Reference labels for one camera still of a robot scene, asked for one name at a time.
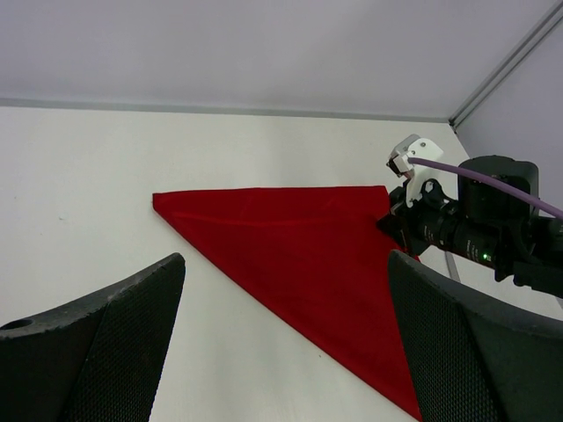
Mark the knife with pink handle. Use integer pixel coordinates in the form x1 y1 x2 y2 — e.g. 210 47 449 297
444 251 461 283

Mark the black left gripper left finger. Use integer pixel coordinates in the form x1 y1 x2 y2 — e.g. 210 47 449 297
1 253 186 421

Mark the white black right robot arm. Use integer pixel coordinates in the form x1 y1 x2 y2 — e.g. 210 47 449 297
377 156 562 297

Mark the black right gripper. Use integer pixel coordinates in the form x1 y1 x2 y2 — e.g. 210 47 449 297
377 185 500 269

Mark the red cloth napkin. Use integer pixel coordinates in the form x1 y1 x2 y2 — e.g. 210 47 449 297
152 186 420 418

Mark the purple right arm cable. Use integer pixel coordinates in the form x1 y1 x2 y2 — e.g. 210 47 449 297
408 156 563 220

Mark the aluminium frame post right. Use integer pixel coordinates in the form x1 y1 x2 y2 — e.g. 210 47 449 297
448 0 562 131

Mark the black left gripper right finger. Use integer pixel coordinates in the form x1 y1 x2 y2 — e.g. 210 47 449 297
387 251 562 421

